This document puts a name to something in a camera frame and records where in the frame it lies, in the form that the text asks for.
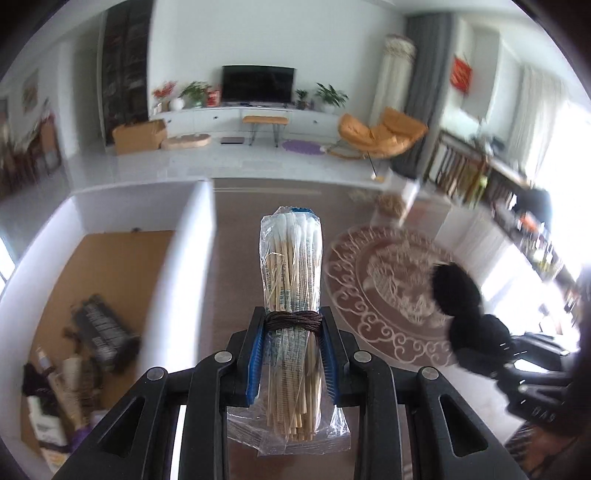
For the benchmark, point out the person's right hand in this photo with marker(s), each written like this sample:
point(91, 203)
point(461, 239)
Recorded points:
point(545, 454)

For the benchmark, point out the dark flat scale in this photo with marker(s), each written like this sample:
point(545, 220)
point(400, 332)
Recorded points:
point(232, 140)

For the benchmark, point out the covered standing air conditioner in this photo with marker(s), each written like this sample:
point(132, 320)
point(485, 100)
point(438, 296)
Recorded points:
point(393, 83)

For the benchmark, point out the large leafy potted plant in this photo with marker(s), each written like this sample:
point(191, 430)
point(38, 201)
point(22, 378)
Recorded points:
point(331, 96)

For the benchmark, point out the dark tall bookshelf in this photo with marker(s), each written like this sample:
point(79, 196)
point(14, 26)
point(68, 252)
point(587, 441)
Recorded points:
point(125, 74)

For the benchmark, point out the framed wall painting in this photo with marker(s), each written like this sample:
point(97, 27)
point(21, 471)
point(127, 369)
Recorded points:
point(30, 90)

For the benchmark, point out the red flower plant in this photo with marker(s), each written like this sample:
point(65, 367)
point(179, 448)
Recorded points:
point(164, 91)

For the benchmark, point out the pile of small clutter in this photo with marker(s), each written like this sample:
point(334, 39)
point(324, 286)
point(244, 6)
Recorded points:
point(540, 249)

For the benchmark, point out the green potted plant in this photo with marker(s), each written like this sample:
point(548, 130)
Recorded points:
point(195, 92)

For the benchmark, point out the flat screen television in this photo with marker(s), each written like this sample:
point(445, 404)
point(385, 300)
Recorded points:
point(258, 84)

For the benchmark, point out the brown cardboard box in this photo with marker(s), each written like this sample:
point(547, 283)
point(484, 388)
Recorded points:
point(138, 137)

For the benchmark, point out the round beige floor cushion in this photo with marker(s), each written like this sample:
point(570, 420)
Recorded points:
point(187, 141)

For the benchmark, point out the white sheer curtain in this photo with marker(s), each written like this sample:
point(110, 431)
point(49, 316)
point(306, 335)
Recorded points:
point(540, 120)

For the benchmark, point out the bundle of cotton swabs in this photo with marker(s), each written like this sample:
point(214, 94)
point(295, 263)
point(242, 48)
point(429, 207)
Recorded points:
point(291, 277)

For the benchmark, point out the red gift box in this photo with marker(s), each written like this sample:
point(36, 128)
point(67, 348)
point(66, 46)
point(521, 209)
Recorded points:
point(213, 98)

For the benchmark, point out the white television cabinet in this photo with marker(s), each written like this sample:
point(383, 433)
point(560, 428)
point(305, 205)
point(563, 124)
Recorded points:
point(203, 120)

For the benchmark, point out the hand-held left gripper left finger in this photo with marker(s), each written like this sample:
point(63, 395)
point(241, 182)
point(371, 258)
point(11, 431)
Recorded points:
point(256, 364)

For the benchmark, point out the white storage box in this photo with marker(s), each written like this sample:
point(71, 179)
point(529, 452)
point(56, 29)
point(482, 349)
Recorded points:
point(115, 207)

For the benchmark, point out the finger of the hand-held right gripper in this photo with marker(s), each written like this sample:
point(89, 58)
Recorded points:
point(545, 348)
point(517, 381)

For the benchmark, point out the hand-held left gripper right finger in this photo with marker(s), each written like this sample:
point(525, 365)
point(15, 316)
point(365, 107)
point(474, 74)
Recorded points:
point(330, 364)

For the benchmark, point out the orange lounge chair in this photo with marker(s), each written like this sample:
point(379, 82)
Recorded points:
point(378, 134)

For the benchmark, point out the small potted plant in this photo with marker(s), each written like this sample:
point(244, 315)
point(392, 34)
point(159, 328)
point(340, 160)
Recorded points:
point(301, 98)

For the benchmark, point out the wooden bench with metal legs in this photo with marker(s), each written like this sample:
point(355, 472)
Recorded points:
point(265, 120)

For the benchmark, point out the white round vase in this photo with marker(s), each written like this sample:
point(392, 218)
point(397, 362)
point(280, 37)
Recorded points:
point(176, 104)

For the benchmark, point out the clear plastic canister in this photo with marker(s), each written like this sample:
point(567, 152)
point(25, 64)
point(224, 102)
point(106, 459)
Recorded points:
point(397, 203)

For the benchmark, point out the black fuzzy earmuffs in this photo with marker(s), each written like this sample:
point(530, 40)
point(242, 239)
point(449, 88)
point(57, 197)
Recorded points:
point(461, 295)

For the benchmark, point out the wooden slatted bench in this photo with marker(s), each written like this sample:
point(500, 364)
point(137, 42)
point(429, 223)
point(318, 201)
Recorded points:
point(466, 170)

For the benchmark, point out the black furry pouch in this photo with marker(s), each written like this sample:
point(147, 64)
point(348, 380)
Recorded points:
point(36, 379)

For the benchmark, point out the red wall hanging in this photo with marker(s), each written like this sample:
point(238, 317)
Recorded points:
point(460, 74)

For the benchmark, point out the wooden dining chair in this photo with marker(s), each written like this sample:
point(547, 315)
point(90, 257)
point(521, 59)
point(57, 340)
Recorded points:
point(16, 166)
point(50, 145)

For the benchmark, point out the black bag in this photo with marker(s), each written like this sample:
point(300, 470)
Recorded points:
point(534, 203)

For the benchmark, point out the grey curtain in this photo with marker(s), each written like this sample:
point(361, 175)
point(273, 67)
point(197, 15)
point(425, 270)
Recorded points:
point(429, 83)

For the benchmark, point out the purple round mat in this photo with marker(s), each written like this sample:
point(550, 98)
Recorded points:
point(301, 147)

